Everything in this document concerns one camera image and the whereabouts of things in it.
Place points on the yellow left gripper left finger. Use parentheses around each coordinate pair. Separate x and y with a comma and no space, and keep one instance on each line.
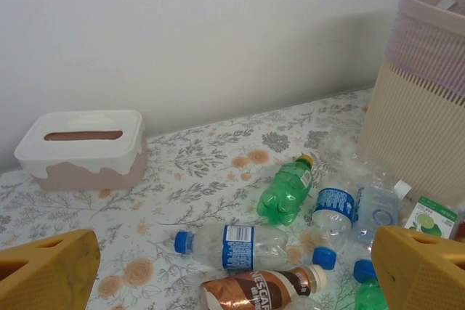
(47,273)

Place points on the brown coffee bottle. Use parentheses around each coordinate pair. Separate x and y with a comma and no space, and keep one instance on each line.
(254,288)

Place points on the green soda bottle yellow cap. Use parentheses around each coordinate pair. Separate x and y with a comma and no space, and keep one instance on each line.
(287,190)

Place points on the white pink tissue box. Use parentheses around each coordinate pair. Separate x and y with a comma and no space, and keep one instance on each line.
(80,154)

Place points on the plain green bottle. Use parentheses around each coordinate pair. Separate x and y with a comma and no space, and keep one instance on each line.
(367,297)

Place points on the crushed clear bottle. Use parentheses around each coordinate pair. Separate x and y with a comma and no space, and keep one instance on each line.
(345,157)

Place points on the clear bottle blue label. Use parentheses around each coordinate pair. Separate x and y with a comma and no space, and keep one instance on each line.
(232,248)

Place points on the pale blue square bottle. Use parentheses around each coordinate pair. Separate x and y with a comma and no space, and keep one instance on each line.
(378,208)

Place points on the floral tablecloth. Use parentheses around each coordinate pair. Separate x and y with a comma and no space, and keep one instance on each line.
(181,165)

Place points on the bottle with lime label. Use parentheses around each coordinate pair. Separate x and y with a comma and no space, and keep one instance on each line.
(430,219)

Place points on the clear bottle round blue logo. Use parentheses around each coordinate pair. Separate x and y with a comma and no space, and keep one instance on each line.
(332,203)

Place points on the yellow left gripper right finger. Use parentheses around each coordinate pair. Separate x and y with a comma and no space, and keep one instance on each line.
(421,277)

